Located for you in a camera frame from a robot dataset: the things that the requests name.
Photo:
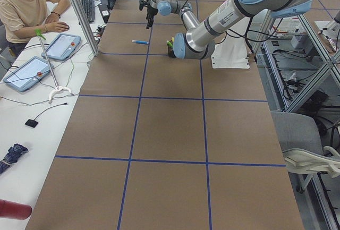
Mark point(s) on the near teach pendant tablet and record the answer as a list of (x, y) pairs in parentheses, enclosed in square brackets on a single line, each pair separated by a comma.
[(27, 75)]

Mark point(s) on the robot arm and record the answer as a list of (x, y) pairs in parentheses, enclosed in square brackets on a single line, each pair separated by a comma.
[(198, 42), (166, 7)]

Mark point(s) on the blue highlighter pen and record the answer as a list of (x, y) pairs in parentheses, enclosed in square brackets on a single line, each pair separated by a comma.
[(140, 42)]

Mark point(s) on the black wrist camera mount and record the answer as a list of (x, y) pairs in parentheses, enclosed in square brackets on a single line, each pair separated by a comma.
[(143, 3)]

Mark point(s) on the teach pendant tablet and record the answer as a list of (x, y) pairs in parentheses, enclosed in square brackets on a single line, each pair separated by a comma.
[(27, 75), (62, 46)]

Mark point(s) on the far teach pendant tablet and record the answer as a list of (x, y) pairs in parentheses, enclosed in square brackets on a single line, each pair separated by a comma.
[(62, 46)]

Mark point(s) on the brown paper table mat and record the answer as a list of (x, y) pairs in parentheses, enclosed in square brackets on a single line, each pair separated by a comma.
[(161, 143)]

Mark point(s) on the person in beige shirt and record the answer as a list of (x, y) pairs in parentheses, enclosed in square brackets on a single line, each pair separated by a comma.
[(22, 17)]

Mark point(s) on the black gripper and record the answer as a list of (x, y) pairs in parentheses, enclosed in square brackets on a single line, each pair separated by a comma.
[(150, 10)]

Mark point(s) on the white stand with green clip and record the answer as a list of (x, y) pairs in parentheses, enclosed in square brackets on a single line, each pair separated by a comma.
[(57, 88)]

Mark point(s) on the black mesh pen holder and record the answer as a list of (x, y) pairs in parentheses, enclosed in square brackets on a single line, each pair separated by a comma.
[(171, 52)]

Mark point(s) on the aluminium frame post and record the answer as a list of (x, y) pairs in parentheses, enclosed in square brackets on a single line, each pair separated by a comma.
[(83, 21)]

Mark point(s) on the red cylinder bottle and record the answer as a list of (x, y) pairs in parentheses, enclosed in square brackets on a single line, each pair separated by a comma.
[(13, 210)]

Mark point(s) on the grey office chair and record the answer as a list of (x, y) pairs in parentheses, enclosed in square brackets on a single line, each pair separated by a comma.
[(301, 146)]

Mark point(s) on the small black square pad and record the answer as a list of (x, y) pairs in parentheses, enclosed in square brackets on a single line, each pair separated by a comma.
[(31, 123)]

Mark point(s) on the folded blue umbrella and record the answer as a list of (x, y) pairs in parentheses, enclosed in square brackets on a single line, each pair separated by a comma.
[(12, 156)]

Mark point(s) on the black keyboard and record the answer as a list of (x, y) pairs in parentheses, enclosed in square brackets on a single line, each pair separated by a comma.
[(89, 9)]

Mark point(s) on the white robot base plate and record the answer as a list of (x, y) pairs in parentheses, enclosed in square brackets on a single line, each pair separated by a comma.
[(230, 54)]

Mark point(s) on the aluminium frame rack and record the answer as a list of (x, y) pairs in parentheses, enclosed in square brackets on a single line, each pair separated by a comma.
[(300, 74)]

